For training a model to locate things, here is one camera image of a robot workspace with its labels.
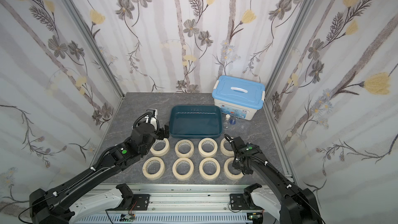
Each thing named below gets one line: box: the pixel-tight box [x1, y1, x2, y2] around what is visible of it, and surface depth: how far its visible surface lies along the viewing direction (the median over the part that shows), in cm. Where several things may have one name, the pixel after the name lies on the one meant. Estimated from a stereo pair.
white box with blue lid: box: [211, 75, 266, 121], surface depth 101 cm
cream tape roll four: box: [197, 137, 219, 158], surface depth 92 cm
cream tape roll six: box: [142, 156, 166, 181], surface depth 85 cm
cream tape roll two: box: [199, 157, 221, 181], surface depth 85 cm
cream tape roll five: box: [220, 137, 235, 157], surface depth 91 cm
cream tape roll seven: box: [172, 157, 195, 181], surface depth 85 cm
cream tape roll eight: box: [223, 157, 245, 181], surface depth 82 cm
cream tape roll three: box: [174, 138, 195, 159], surface depth 90 cm
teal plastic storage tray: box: [168, 105, 223, 139], surface depth 109 cm
